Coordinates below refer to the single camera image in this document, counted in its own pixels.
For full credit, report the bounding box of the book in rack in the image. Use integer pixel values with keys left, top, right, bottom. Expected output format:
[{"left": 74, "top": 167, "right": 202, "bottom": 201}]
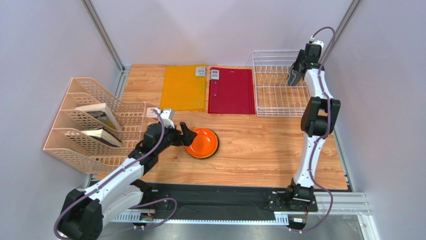
[
  {"left": 75, "top": 103, "right": 121, "bottom": 131},
  {"left": 81, "top": 127, "right": 123, "bottom": 148}
]

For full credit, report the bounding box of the lower book in rack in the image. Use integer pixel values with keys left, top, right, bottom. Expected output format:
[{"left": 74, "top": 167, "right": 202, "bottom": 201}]
[{"left": 81, "top": 127, "right": 123, "bottom": 148}]

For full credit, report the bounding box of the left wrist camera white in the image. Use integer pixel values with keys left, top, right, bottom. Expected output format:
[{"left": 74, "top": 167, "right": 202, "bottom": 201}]
[{"left": 160, "top": 108, "right": 176, "bottom": 129}]

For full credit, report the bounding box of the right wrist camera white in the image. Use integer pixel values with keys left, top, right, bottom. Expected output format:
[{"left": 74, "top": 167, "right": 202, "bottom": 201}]
[{"left": 309, "top": 38, "right": 324, "bottom": 49}]

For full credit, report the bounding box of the white wire dish rack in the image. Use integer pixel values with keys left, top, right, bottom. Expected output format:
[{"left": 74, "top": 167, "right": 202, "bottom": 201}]
[{"left": 247, "top": 49, "right": 311, "bottom": 117}]

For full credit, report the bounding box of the upper book in rack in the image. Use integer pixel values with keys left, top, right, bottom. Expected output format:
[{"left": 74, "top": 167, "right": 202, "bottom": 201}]
[{"left": 75, "top": 103, "right": 121, "bottom": 131}]

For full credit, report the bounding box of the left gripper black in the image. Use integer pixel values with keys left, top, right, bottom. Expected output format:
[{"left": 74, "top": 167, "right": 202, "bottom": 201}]
[{"left": 155, "top": 121, "right": 197, "bottom": 154}]

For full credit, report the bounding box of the orange file folder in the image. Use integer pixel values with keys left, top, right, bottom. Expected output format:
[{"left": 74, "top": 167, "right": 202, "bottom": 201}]
[{"left": 160, "top": 64, "right": 207, "bottom": 111}]

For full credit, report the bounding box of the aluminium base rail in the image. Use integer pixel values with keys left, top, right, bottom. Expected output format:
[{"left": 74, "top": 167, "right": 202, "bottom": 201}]
[{"left": 103, "top": 184, "right": 379, "bottom": 240}]

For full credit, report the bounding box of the black base mat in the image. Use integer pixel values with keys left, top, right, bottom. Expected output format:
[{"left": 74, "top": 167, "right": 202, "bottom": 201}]
[{"left": 133, "top": 179, "right": 319, "bottom": 221}]

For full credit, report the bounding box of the pink magazine file rack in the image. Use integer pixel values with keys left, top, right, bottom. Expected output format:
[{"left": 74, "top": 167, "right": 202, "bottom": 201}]
[{"left": 43, "top": 77, "right": 156, "bottom": 174}]

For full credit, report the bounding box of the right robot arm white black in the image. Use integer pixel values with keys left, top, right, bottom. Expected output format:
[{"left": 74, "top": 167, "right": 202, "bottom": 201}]
[{"left": 284, "top": 40, "right": 341, "bottom": 211}]

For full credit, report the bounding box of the red file folder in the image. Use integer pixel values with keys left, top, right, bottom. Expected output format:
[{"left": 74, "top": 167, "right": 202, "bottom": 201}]
[{"left": 207, "top": 67, "right": 256, "bottom": 115}]

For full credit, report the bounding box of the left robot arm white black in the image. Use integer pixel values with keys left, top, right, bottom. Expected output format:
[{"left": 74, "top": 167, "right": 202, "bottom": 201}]
[{"left": 53, "top": 122, "right": 197, "bottom": 240}]

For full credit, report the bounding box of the orange plate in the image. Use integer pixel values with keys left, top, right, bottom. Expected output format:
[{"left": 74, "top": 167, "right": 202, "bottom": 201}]
[{"left": 184, "top": 127, "right": 220, "bottom": 159}]

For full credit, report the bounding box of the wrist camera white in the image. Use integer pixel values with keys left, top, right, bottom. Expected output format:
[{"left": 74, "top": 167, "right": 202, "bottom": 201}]
[
  {"left": 309, "top": 38, "right": 324, "bottom": 49},
  {"left": 160, "top": 108, "right": 176, "bottom": 129}
]

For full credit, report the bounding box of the dark grey plate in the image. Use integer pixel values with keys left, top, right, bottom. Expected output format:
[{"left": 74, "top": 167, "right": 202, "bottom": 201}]
[{"left": 287, "top": 65, "right": 302, "bottom": 87}]

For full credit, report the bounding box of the small white box in organizer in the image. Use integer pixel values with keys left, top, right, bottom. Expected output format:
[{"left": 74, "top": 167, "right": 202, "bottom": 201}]
[{"left": 146, "top": 107, "right": 159, "bottom": 119}]

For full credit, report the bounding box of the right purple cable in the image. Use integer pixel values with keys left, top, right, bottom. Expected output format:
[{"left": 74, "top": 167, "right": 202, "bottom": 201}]
[{"left": 286, "top": 26, "right": 336, "bottom": 233}]

